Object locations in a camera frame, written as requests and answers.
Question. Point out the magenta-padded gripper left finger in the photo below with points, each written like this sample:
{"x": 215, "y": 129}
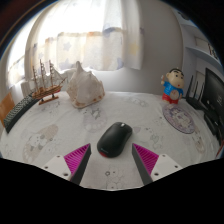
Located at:
{"x": 76, "y": 159}

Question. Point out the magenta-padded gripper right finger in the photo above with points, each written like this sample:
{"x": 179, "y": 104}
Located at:
{"x": 146, "y": 159}

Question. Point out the black computer mouse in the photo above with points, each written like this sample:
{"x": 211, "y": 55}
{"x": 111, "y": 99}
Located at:
{"x": 115, "y": 140}

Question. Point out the round purple printed mouse pad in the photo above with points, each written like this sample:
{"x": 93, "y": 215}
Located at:
{"x": 178, "y": 118}

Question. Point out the white cartoon-print tablecloth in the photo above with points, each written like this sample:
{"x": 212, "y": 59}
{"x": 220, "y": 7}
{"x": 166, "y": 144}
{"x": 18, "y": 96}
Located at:
{"x": 66, "y": 133}

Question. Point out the large white conch shell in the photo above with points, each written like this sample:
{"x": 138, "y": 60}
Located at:
{"x": 85, "y": 88}

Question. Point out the wooden model sailing ship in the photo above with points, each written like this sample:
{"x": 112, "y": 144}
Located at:
{"x": 48, "y": 90}

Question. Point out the black computer keyboard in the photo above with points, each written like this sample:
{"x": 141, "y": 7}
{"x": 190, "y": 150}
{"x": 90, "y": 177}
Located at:
{"x": 18, "y": 111}

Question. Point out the cartoon boy figure clock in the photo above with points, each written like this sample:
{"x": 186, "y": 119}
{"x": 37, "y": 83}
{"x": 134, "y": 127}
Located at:
{"x": 172, "y": 88}

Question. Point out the orange wooden board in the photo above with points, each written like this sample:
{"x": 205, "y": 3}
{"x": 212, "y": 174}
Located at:
{"x": 6, "y": 106}

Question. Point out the white star-print curtain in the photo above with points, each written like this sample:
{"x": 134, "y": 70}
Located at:
{"x": 90, "y": 46}

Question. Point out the white wall shelf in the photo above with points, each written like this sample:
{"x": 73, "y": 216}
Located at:
{"x": 201, "y": 51}

